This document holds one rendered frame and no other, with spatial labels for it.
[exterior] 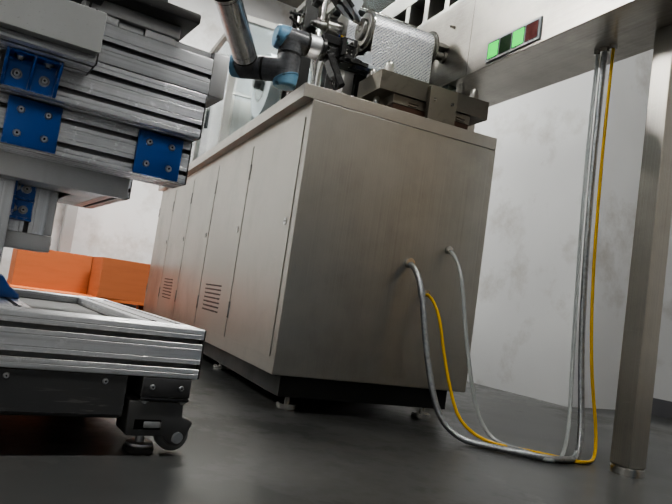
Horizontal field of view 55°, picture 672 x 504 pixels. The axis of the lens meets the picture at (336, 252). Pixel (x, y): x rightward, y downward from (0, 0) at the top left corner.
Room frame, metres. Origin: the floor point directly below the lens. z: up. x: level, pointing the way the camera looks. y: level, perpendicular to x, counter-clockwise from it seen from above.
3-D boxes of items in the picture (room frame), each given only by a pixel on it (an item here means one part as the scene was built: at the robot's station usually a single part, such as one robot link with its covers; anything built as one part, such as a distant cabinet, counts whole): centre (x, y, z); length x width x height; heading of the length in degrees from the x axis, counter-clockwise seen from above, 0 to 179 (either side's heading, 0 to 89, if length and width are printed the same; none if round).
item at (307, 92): (3.00, 0.36, 0.88); 2.52 x 0.66 x 0.04; 24
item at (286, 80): (1.97, 0.25, 1.01); 0.11 x 0.08 x 0.11; 82
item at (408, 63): (2.12, -0.13, 1.11); 0.23 x 0.01 x 0.18; 114
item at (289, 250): (3.01, 0.34, 0.43); 2.52 x 0.64 x 0.86; 24
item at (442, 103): (1.95, -0.26, 0.97); 0.10 x 0.03 x 0.11; 114
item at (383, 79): (2.03, -0.21, 1.00); 0.40 x 0.16 x 0.06; 114
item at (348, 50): (2.03, 0.09, 1.12); 0.12 x 0.08 x 0.09; 114
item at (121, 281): (4.63, 1.72, 0.20); 1.08 x 0.74 x 0.40; 121
